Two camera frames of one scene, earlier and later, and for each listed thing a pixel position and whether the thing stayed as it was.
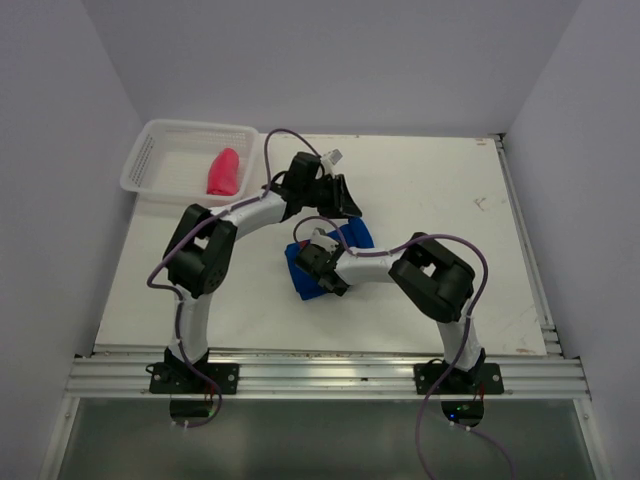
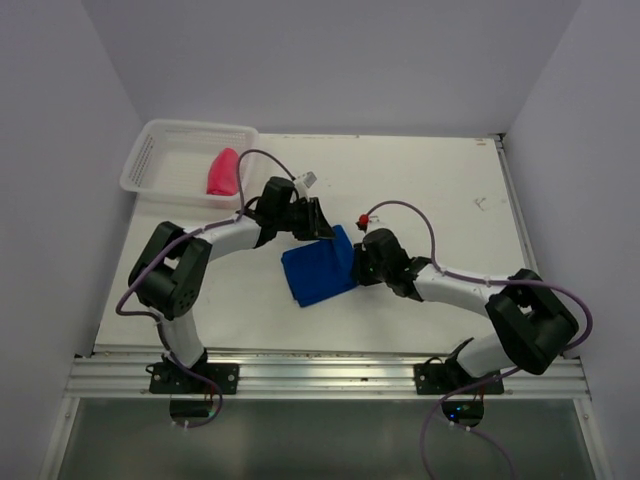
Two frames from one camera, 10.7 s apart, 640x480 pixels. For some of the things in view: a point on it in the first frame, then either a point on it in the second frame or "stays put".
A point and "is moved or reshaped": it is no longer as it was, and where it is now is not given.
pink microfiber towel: (223, 176) stays put
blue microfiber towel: (355, 234) is moved or reshaped
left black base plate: (184, 379) stays put
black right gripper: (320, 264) to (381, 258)
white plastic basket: (170, 159) stays put
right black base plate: (482, 379) stays put
